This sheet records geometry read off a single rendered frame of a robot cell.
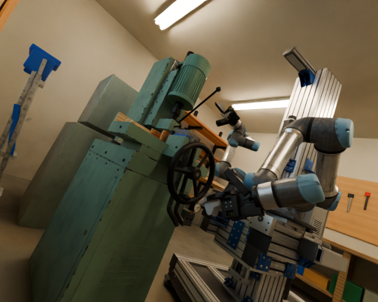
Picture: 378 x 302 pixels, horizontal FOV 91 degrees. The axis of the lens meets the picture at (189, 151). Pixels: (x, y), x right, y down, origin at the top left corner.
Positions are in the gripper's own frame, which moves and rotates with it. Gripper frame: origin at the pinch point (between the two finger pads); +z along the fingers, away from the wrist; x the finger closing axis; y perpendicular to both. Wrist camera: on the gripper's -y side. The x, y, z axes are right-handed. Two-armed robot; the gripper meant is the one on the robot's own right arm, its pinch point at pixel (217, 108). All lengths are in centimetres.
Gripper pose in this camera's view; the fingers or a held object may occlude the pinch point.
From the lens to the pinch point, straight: 129.7
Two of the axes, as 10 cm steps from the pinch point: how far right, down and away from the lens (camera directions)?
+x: 2.2, 7.3, -6.5
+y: 7.5, -5.5, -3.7
